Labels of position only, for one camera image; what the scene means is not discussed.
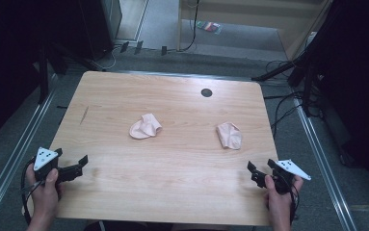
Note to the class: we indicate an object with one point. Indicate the pale pink sock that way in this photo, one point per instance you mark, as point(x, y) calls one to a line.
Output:
point(145, 127)
point(229, 136)

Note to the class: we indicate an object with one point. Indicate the black curtain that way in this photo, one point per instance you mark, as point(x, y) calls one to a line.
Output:
point(12, 64)
point(362, 80)

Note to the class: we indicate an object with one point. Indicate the black metal stand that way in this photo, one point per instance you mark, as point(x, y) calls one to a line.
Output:
point(43, 77)

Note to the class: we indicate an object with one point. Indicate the colourful plastic packet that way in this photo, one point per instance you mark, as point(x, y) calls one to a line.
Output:
point(209, 26)

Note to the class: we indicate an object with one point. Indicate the person's left hand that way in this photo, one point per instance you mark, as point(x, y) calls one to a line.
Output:
point(44, 199)

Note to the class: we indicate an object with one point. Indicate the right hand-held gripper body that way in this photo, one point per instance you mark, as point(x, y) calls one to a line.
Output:
point(289, 168)

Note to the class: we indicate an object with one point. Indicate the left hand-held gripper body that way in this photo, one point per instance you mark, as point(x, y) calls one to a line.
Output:
point(45, 158)

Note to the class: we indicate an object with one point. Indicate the light wooden shelf frame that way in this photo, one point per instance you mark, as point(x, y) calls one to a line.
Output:
point(252, 16)

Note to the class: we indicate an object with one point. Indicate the black round table grommet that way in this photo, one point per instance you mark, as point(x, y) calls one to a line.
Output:
point(206, 92)

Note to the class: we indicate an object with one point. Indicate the black tripod stand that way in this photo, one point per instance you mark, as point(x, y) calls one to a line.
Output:
point(281, 69)

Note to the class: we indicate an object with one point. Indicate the person's right hand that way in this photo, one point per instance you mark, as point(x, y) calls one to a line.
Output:
point(278, 203)

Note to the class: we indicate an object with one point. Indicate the metal floor rail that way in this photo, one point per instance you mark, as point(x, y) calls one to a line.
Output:
point(325, 163)
point(15, 150)

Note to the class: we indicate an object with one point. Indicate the dark cabinet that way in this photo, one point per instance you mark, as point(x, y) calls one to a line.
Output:
point(98, 25)

